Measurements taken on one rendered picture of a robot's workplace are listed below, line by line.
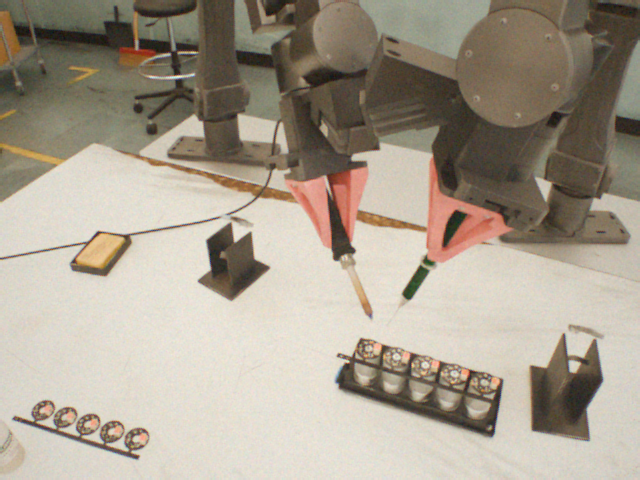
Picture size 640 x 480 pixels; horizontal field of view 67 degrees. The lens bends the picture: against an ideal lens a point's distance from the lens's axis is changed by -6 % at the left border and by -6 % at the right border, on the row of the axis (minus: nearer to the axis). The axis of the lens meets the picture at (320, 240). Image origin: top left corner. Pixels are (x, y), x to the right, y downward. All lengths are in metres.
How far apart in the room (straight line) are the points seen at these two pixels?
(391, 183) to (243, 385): 0.44
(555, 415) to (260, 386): 0.30
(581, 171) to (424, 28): 2.49
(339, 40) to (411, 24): 2.73
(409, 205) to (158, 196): 0.40
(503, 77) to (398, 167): 0.64
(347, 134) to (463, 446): 0.31
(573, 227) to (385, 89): 0.51
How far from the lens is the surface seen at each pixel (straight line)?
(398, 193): 0.83
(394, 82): 0.33
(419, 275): 0.44
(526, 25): 0.26
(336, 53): 0.42
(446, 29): 3.10
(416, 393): 0.51
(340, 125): 0.40
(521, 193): 0.36
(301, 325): 0.60
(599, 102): 0.65
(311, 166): 0.47
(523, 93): 0.27
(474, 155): 0.34
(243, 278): 0.66
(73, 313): 0.68
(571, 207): 0.77
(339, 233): 0.51
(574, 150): 0.70
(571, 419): 0.58
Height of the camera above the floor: 1.20
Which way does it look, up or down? 38 degrees down
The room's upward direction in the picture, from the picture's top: straight up
